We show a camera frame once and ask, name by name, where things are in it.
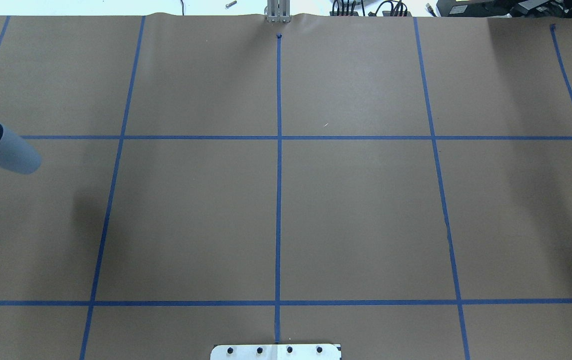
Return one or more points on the blue cup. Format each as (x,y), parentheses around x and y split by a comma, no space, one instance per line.
(16,154)

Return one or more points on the black power strip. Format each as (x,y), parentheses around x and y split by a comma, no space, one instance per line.
(370,8)

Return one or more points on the brown paper table cover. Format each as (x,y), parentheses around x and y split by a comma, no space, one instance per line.
(399,187)

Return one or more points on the black laptop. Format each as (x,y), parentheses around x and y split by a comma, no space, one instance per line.
(497,8)

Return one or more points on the aluminium frame post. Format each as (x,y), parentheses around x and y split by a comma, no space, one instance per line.
(278,11)

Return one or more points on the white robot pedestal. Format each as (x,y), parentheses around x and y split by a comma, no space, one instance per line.
(297,351)

